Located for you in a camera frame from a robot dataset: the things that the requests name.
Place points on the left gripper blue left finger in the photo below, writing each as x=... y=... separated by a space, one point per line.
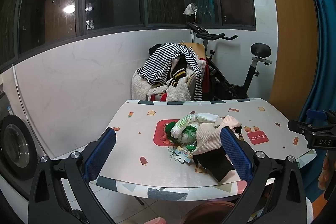
x=96 y=153

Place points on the washing machine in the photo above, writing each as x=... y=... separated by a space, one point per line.
x=19 y=156

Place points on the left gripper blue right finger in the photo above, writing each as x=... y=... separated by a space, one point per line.
x=234 y=149

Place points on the brown trash bin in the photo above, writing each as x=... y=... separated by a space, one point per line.
x=212 y=212

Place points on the blue curtain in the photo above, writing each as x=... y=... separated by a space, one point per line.
x=322 y=94

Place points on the small paper tag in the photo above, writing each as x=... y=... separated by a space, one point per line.
x=182 y=155

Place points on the black exercise bike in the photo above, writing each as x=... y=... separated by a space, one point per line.
x=234 y=57

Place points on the chair with clothes pile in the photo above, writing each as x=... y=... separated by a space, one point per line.
x=180 y=85

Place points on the striped shirt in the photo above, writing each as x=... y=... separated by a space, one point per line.
x=157 y=67

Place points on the black mesh sock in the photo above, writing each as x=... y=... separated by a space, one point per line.
x=216 y=162

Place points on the pink knitted cloth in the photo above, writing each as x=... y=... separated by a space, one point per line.
x=208 y=135

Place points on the white mop pole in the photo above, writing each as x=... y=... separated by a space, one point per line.
x=31 y=125

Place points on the white plastic bag bundle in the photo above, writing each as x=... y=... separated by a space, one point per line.
x=183 y=131

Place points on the patterned table mat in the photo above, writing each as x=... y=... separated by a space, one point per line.
x=173 y=151

